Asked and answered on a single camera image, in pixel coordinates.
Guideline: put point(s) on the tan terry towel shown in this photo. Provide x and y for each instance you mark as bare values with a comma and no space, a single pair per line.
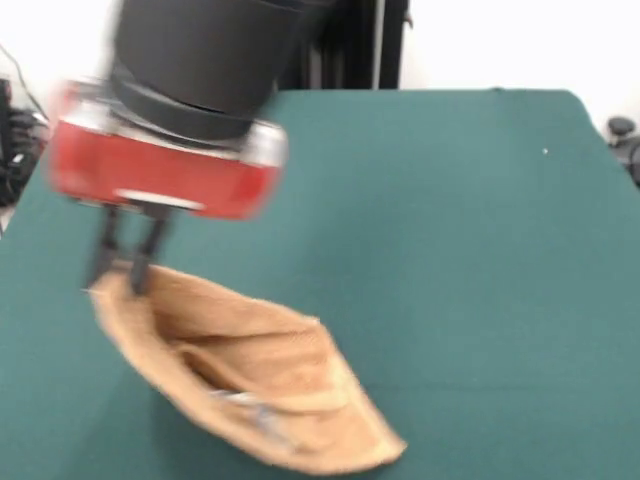
280,360

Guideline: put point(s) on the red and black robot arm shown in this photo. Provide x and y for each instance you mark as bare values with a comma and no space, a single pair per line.
200,55

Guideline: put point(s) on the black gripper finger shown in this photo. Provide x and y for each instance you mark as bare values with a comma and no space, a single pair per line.
150,250
107,240

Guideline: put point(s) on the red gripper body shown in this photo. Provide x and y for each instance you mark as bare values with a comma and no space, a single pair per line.
160,175

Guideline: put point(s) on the dark green table cloth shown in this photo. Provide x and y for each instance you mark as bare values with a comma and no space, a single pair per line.
475,250

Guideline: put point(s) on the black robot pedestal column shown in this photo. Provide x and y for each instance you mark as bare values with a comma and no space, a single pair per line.
350,50

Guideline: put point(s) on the pedestal leg with caster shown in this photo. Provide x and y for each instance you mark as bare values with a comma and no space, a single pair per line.
622,127
22,150

